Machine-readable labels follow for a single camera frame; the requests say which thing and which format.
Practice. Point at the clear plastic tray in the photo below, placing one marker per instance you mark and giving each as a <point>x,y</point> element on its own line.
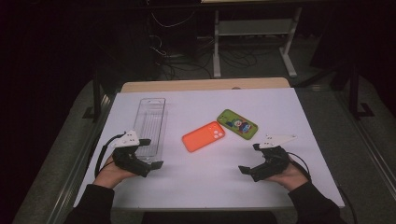
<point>151,124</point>

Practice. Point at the person's left hand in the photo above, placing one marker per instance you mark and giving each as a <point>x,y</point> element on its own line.
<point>109,174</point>

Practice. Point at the person's right hand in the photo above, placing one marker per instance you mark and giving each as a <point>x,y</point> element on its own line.
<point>289,179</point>

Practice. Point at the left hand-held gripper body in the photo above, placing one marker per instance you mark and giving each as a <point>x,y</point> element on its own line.
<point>127,158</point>

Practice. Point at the white metal desk frame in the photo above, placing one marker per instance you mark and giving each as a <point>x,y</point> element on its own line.
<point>255,28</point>

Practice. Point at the orange phone case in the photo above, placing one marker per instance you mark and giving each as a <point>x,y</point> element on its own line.
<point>202,137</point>

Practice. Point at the light wooden table edge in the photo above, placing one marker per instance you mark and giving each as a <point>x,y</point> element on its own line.
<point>202,84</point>

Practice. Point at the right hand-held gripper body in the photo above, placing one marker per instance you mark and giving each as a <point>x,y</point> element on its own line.
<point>272,161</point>

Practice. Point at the green cartoon phone case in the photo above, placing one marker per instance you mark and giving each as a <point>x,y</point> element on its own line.
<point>238,123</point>

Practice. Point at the black metal stand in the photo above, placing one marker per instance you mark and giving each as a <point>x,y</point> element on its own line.
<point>97,93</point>
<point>355,93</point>

